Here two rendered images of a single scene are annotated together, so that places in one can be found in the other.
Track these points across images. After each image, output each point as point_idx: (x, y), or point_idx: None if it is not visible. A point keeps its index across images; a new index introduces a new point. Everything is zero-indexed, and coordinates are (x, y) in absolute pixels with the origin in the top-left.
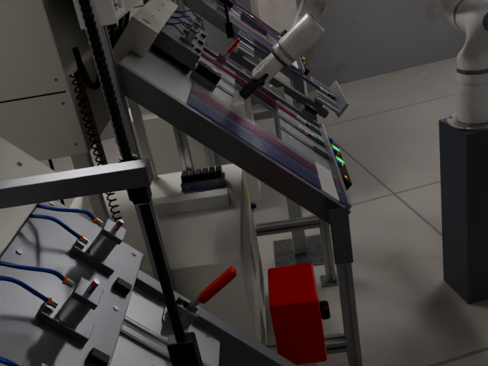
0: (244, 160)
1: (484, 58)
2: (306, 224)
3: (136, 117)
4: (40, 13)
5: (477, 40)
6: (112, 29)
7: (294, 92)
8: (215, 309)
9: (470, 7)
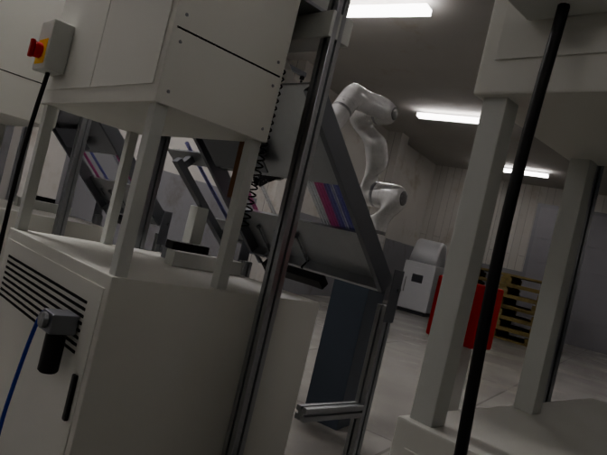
0: (358, 207)
1: (386, 224)
2: None
3: (126, 169)
4: (295, 3)
5: (391, 208)
6: None
7: (213, 218)
8: (283, 354)
9: (389, 186)
